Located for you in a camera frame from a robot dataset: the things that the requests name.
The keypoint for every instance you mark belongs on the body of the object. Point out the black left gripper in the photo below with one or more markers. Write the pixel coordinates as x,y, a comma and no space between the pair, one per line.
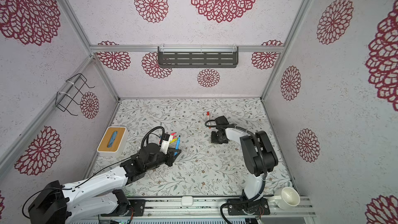
171,157

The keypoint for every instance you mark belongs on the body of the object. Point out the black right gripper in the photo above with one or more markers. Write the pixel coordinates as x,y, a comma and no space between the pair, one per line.
213,139

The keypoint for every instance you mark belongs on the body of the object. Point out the blue highlighter pen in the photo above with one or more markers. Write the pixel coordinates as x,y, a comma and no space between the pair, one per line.
177,143

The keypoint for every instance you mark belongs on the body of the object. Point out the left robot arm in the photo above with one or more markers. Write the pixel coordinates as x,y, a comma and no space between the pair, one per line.
100,194

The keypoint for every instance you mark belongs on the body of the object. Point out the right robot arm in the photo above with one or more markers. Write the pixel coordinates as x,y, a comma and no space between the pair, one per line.
259,155

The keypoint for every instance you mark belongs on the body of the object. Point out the small white box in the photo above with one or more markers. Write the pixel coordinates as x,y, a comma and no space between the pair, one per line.
187,201

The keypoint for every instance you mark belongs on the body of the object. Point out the white wooden-top tissue box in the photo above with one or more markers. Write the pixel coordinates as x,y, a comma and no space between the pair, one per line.
113,141

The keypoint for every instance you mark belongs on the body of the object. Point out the white mug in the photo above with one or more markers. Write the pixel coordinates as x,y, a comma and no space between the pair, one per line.
285,198

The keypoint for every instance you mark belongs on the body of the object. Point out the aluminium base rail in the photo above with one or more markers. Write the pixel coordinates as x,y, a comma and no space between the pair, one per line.
207,210

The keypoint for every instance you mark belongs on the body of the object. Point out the dark metal wall shelf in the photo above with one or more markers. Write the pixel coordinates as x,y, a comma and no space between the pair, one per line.
198,57

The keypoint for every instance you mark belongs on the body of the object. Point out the black wire wall rack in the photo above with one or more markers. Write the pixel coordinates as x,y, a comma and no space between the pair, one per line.
66,97

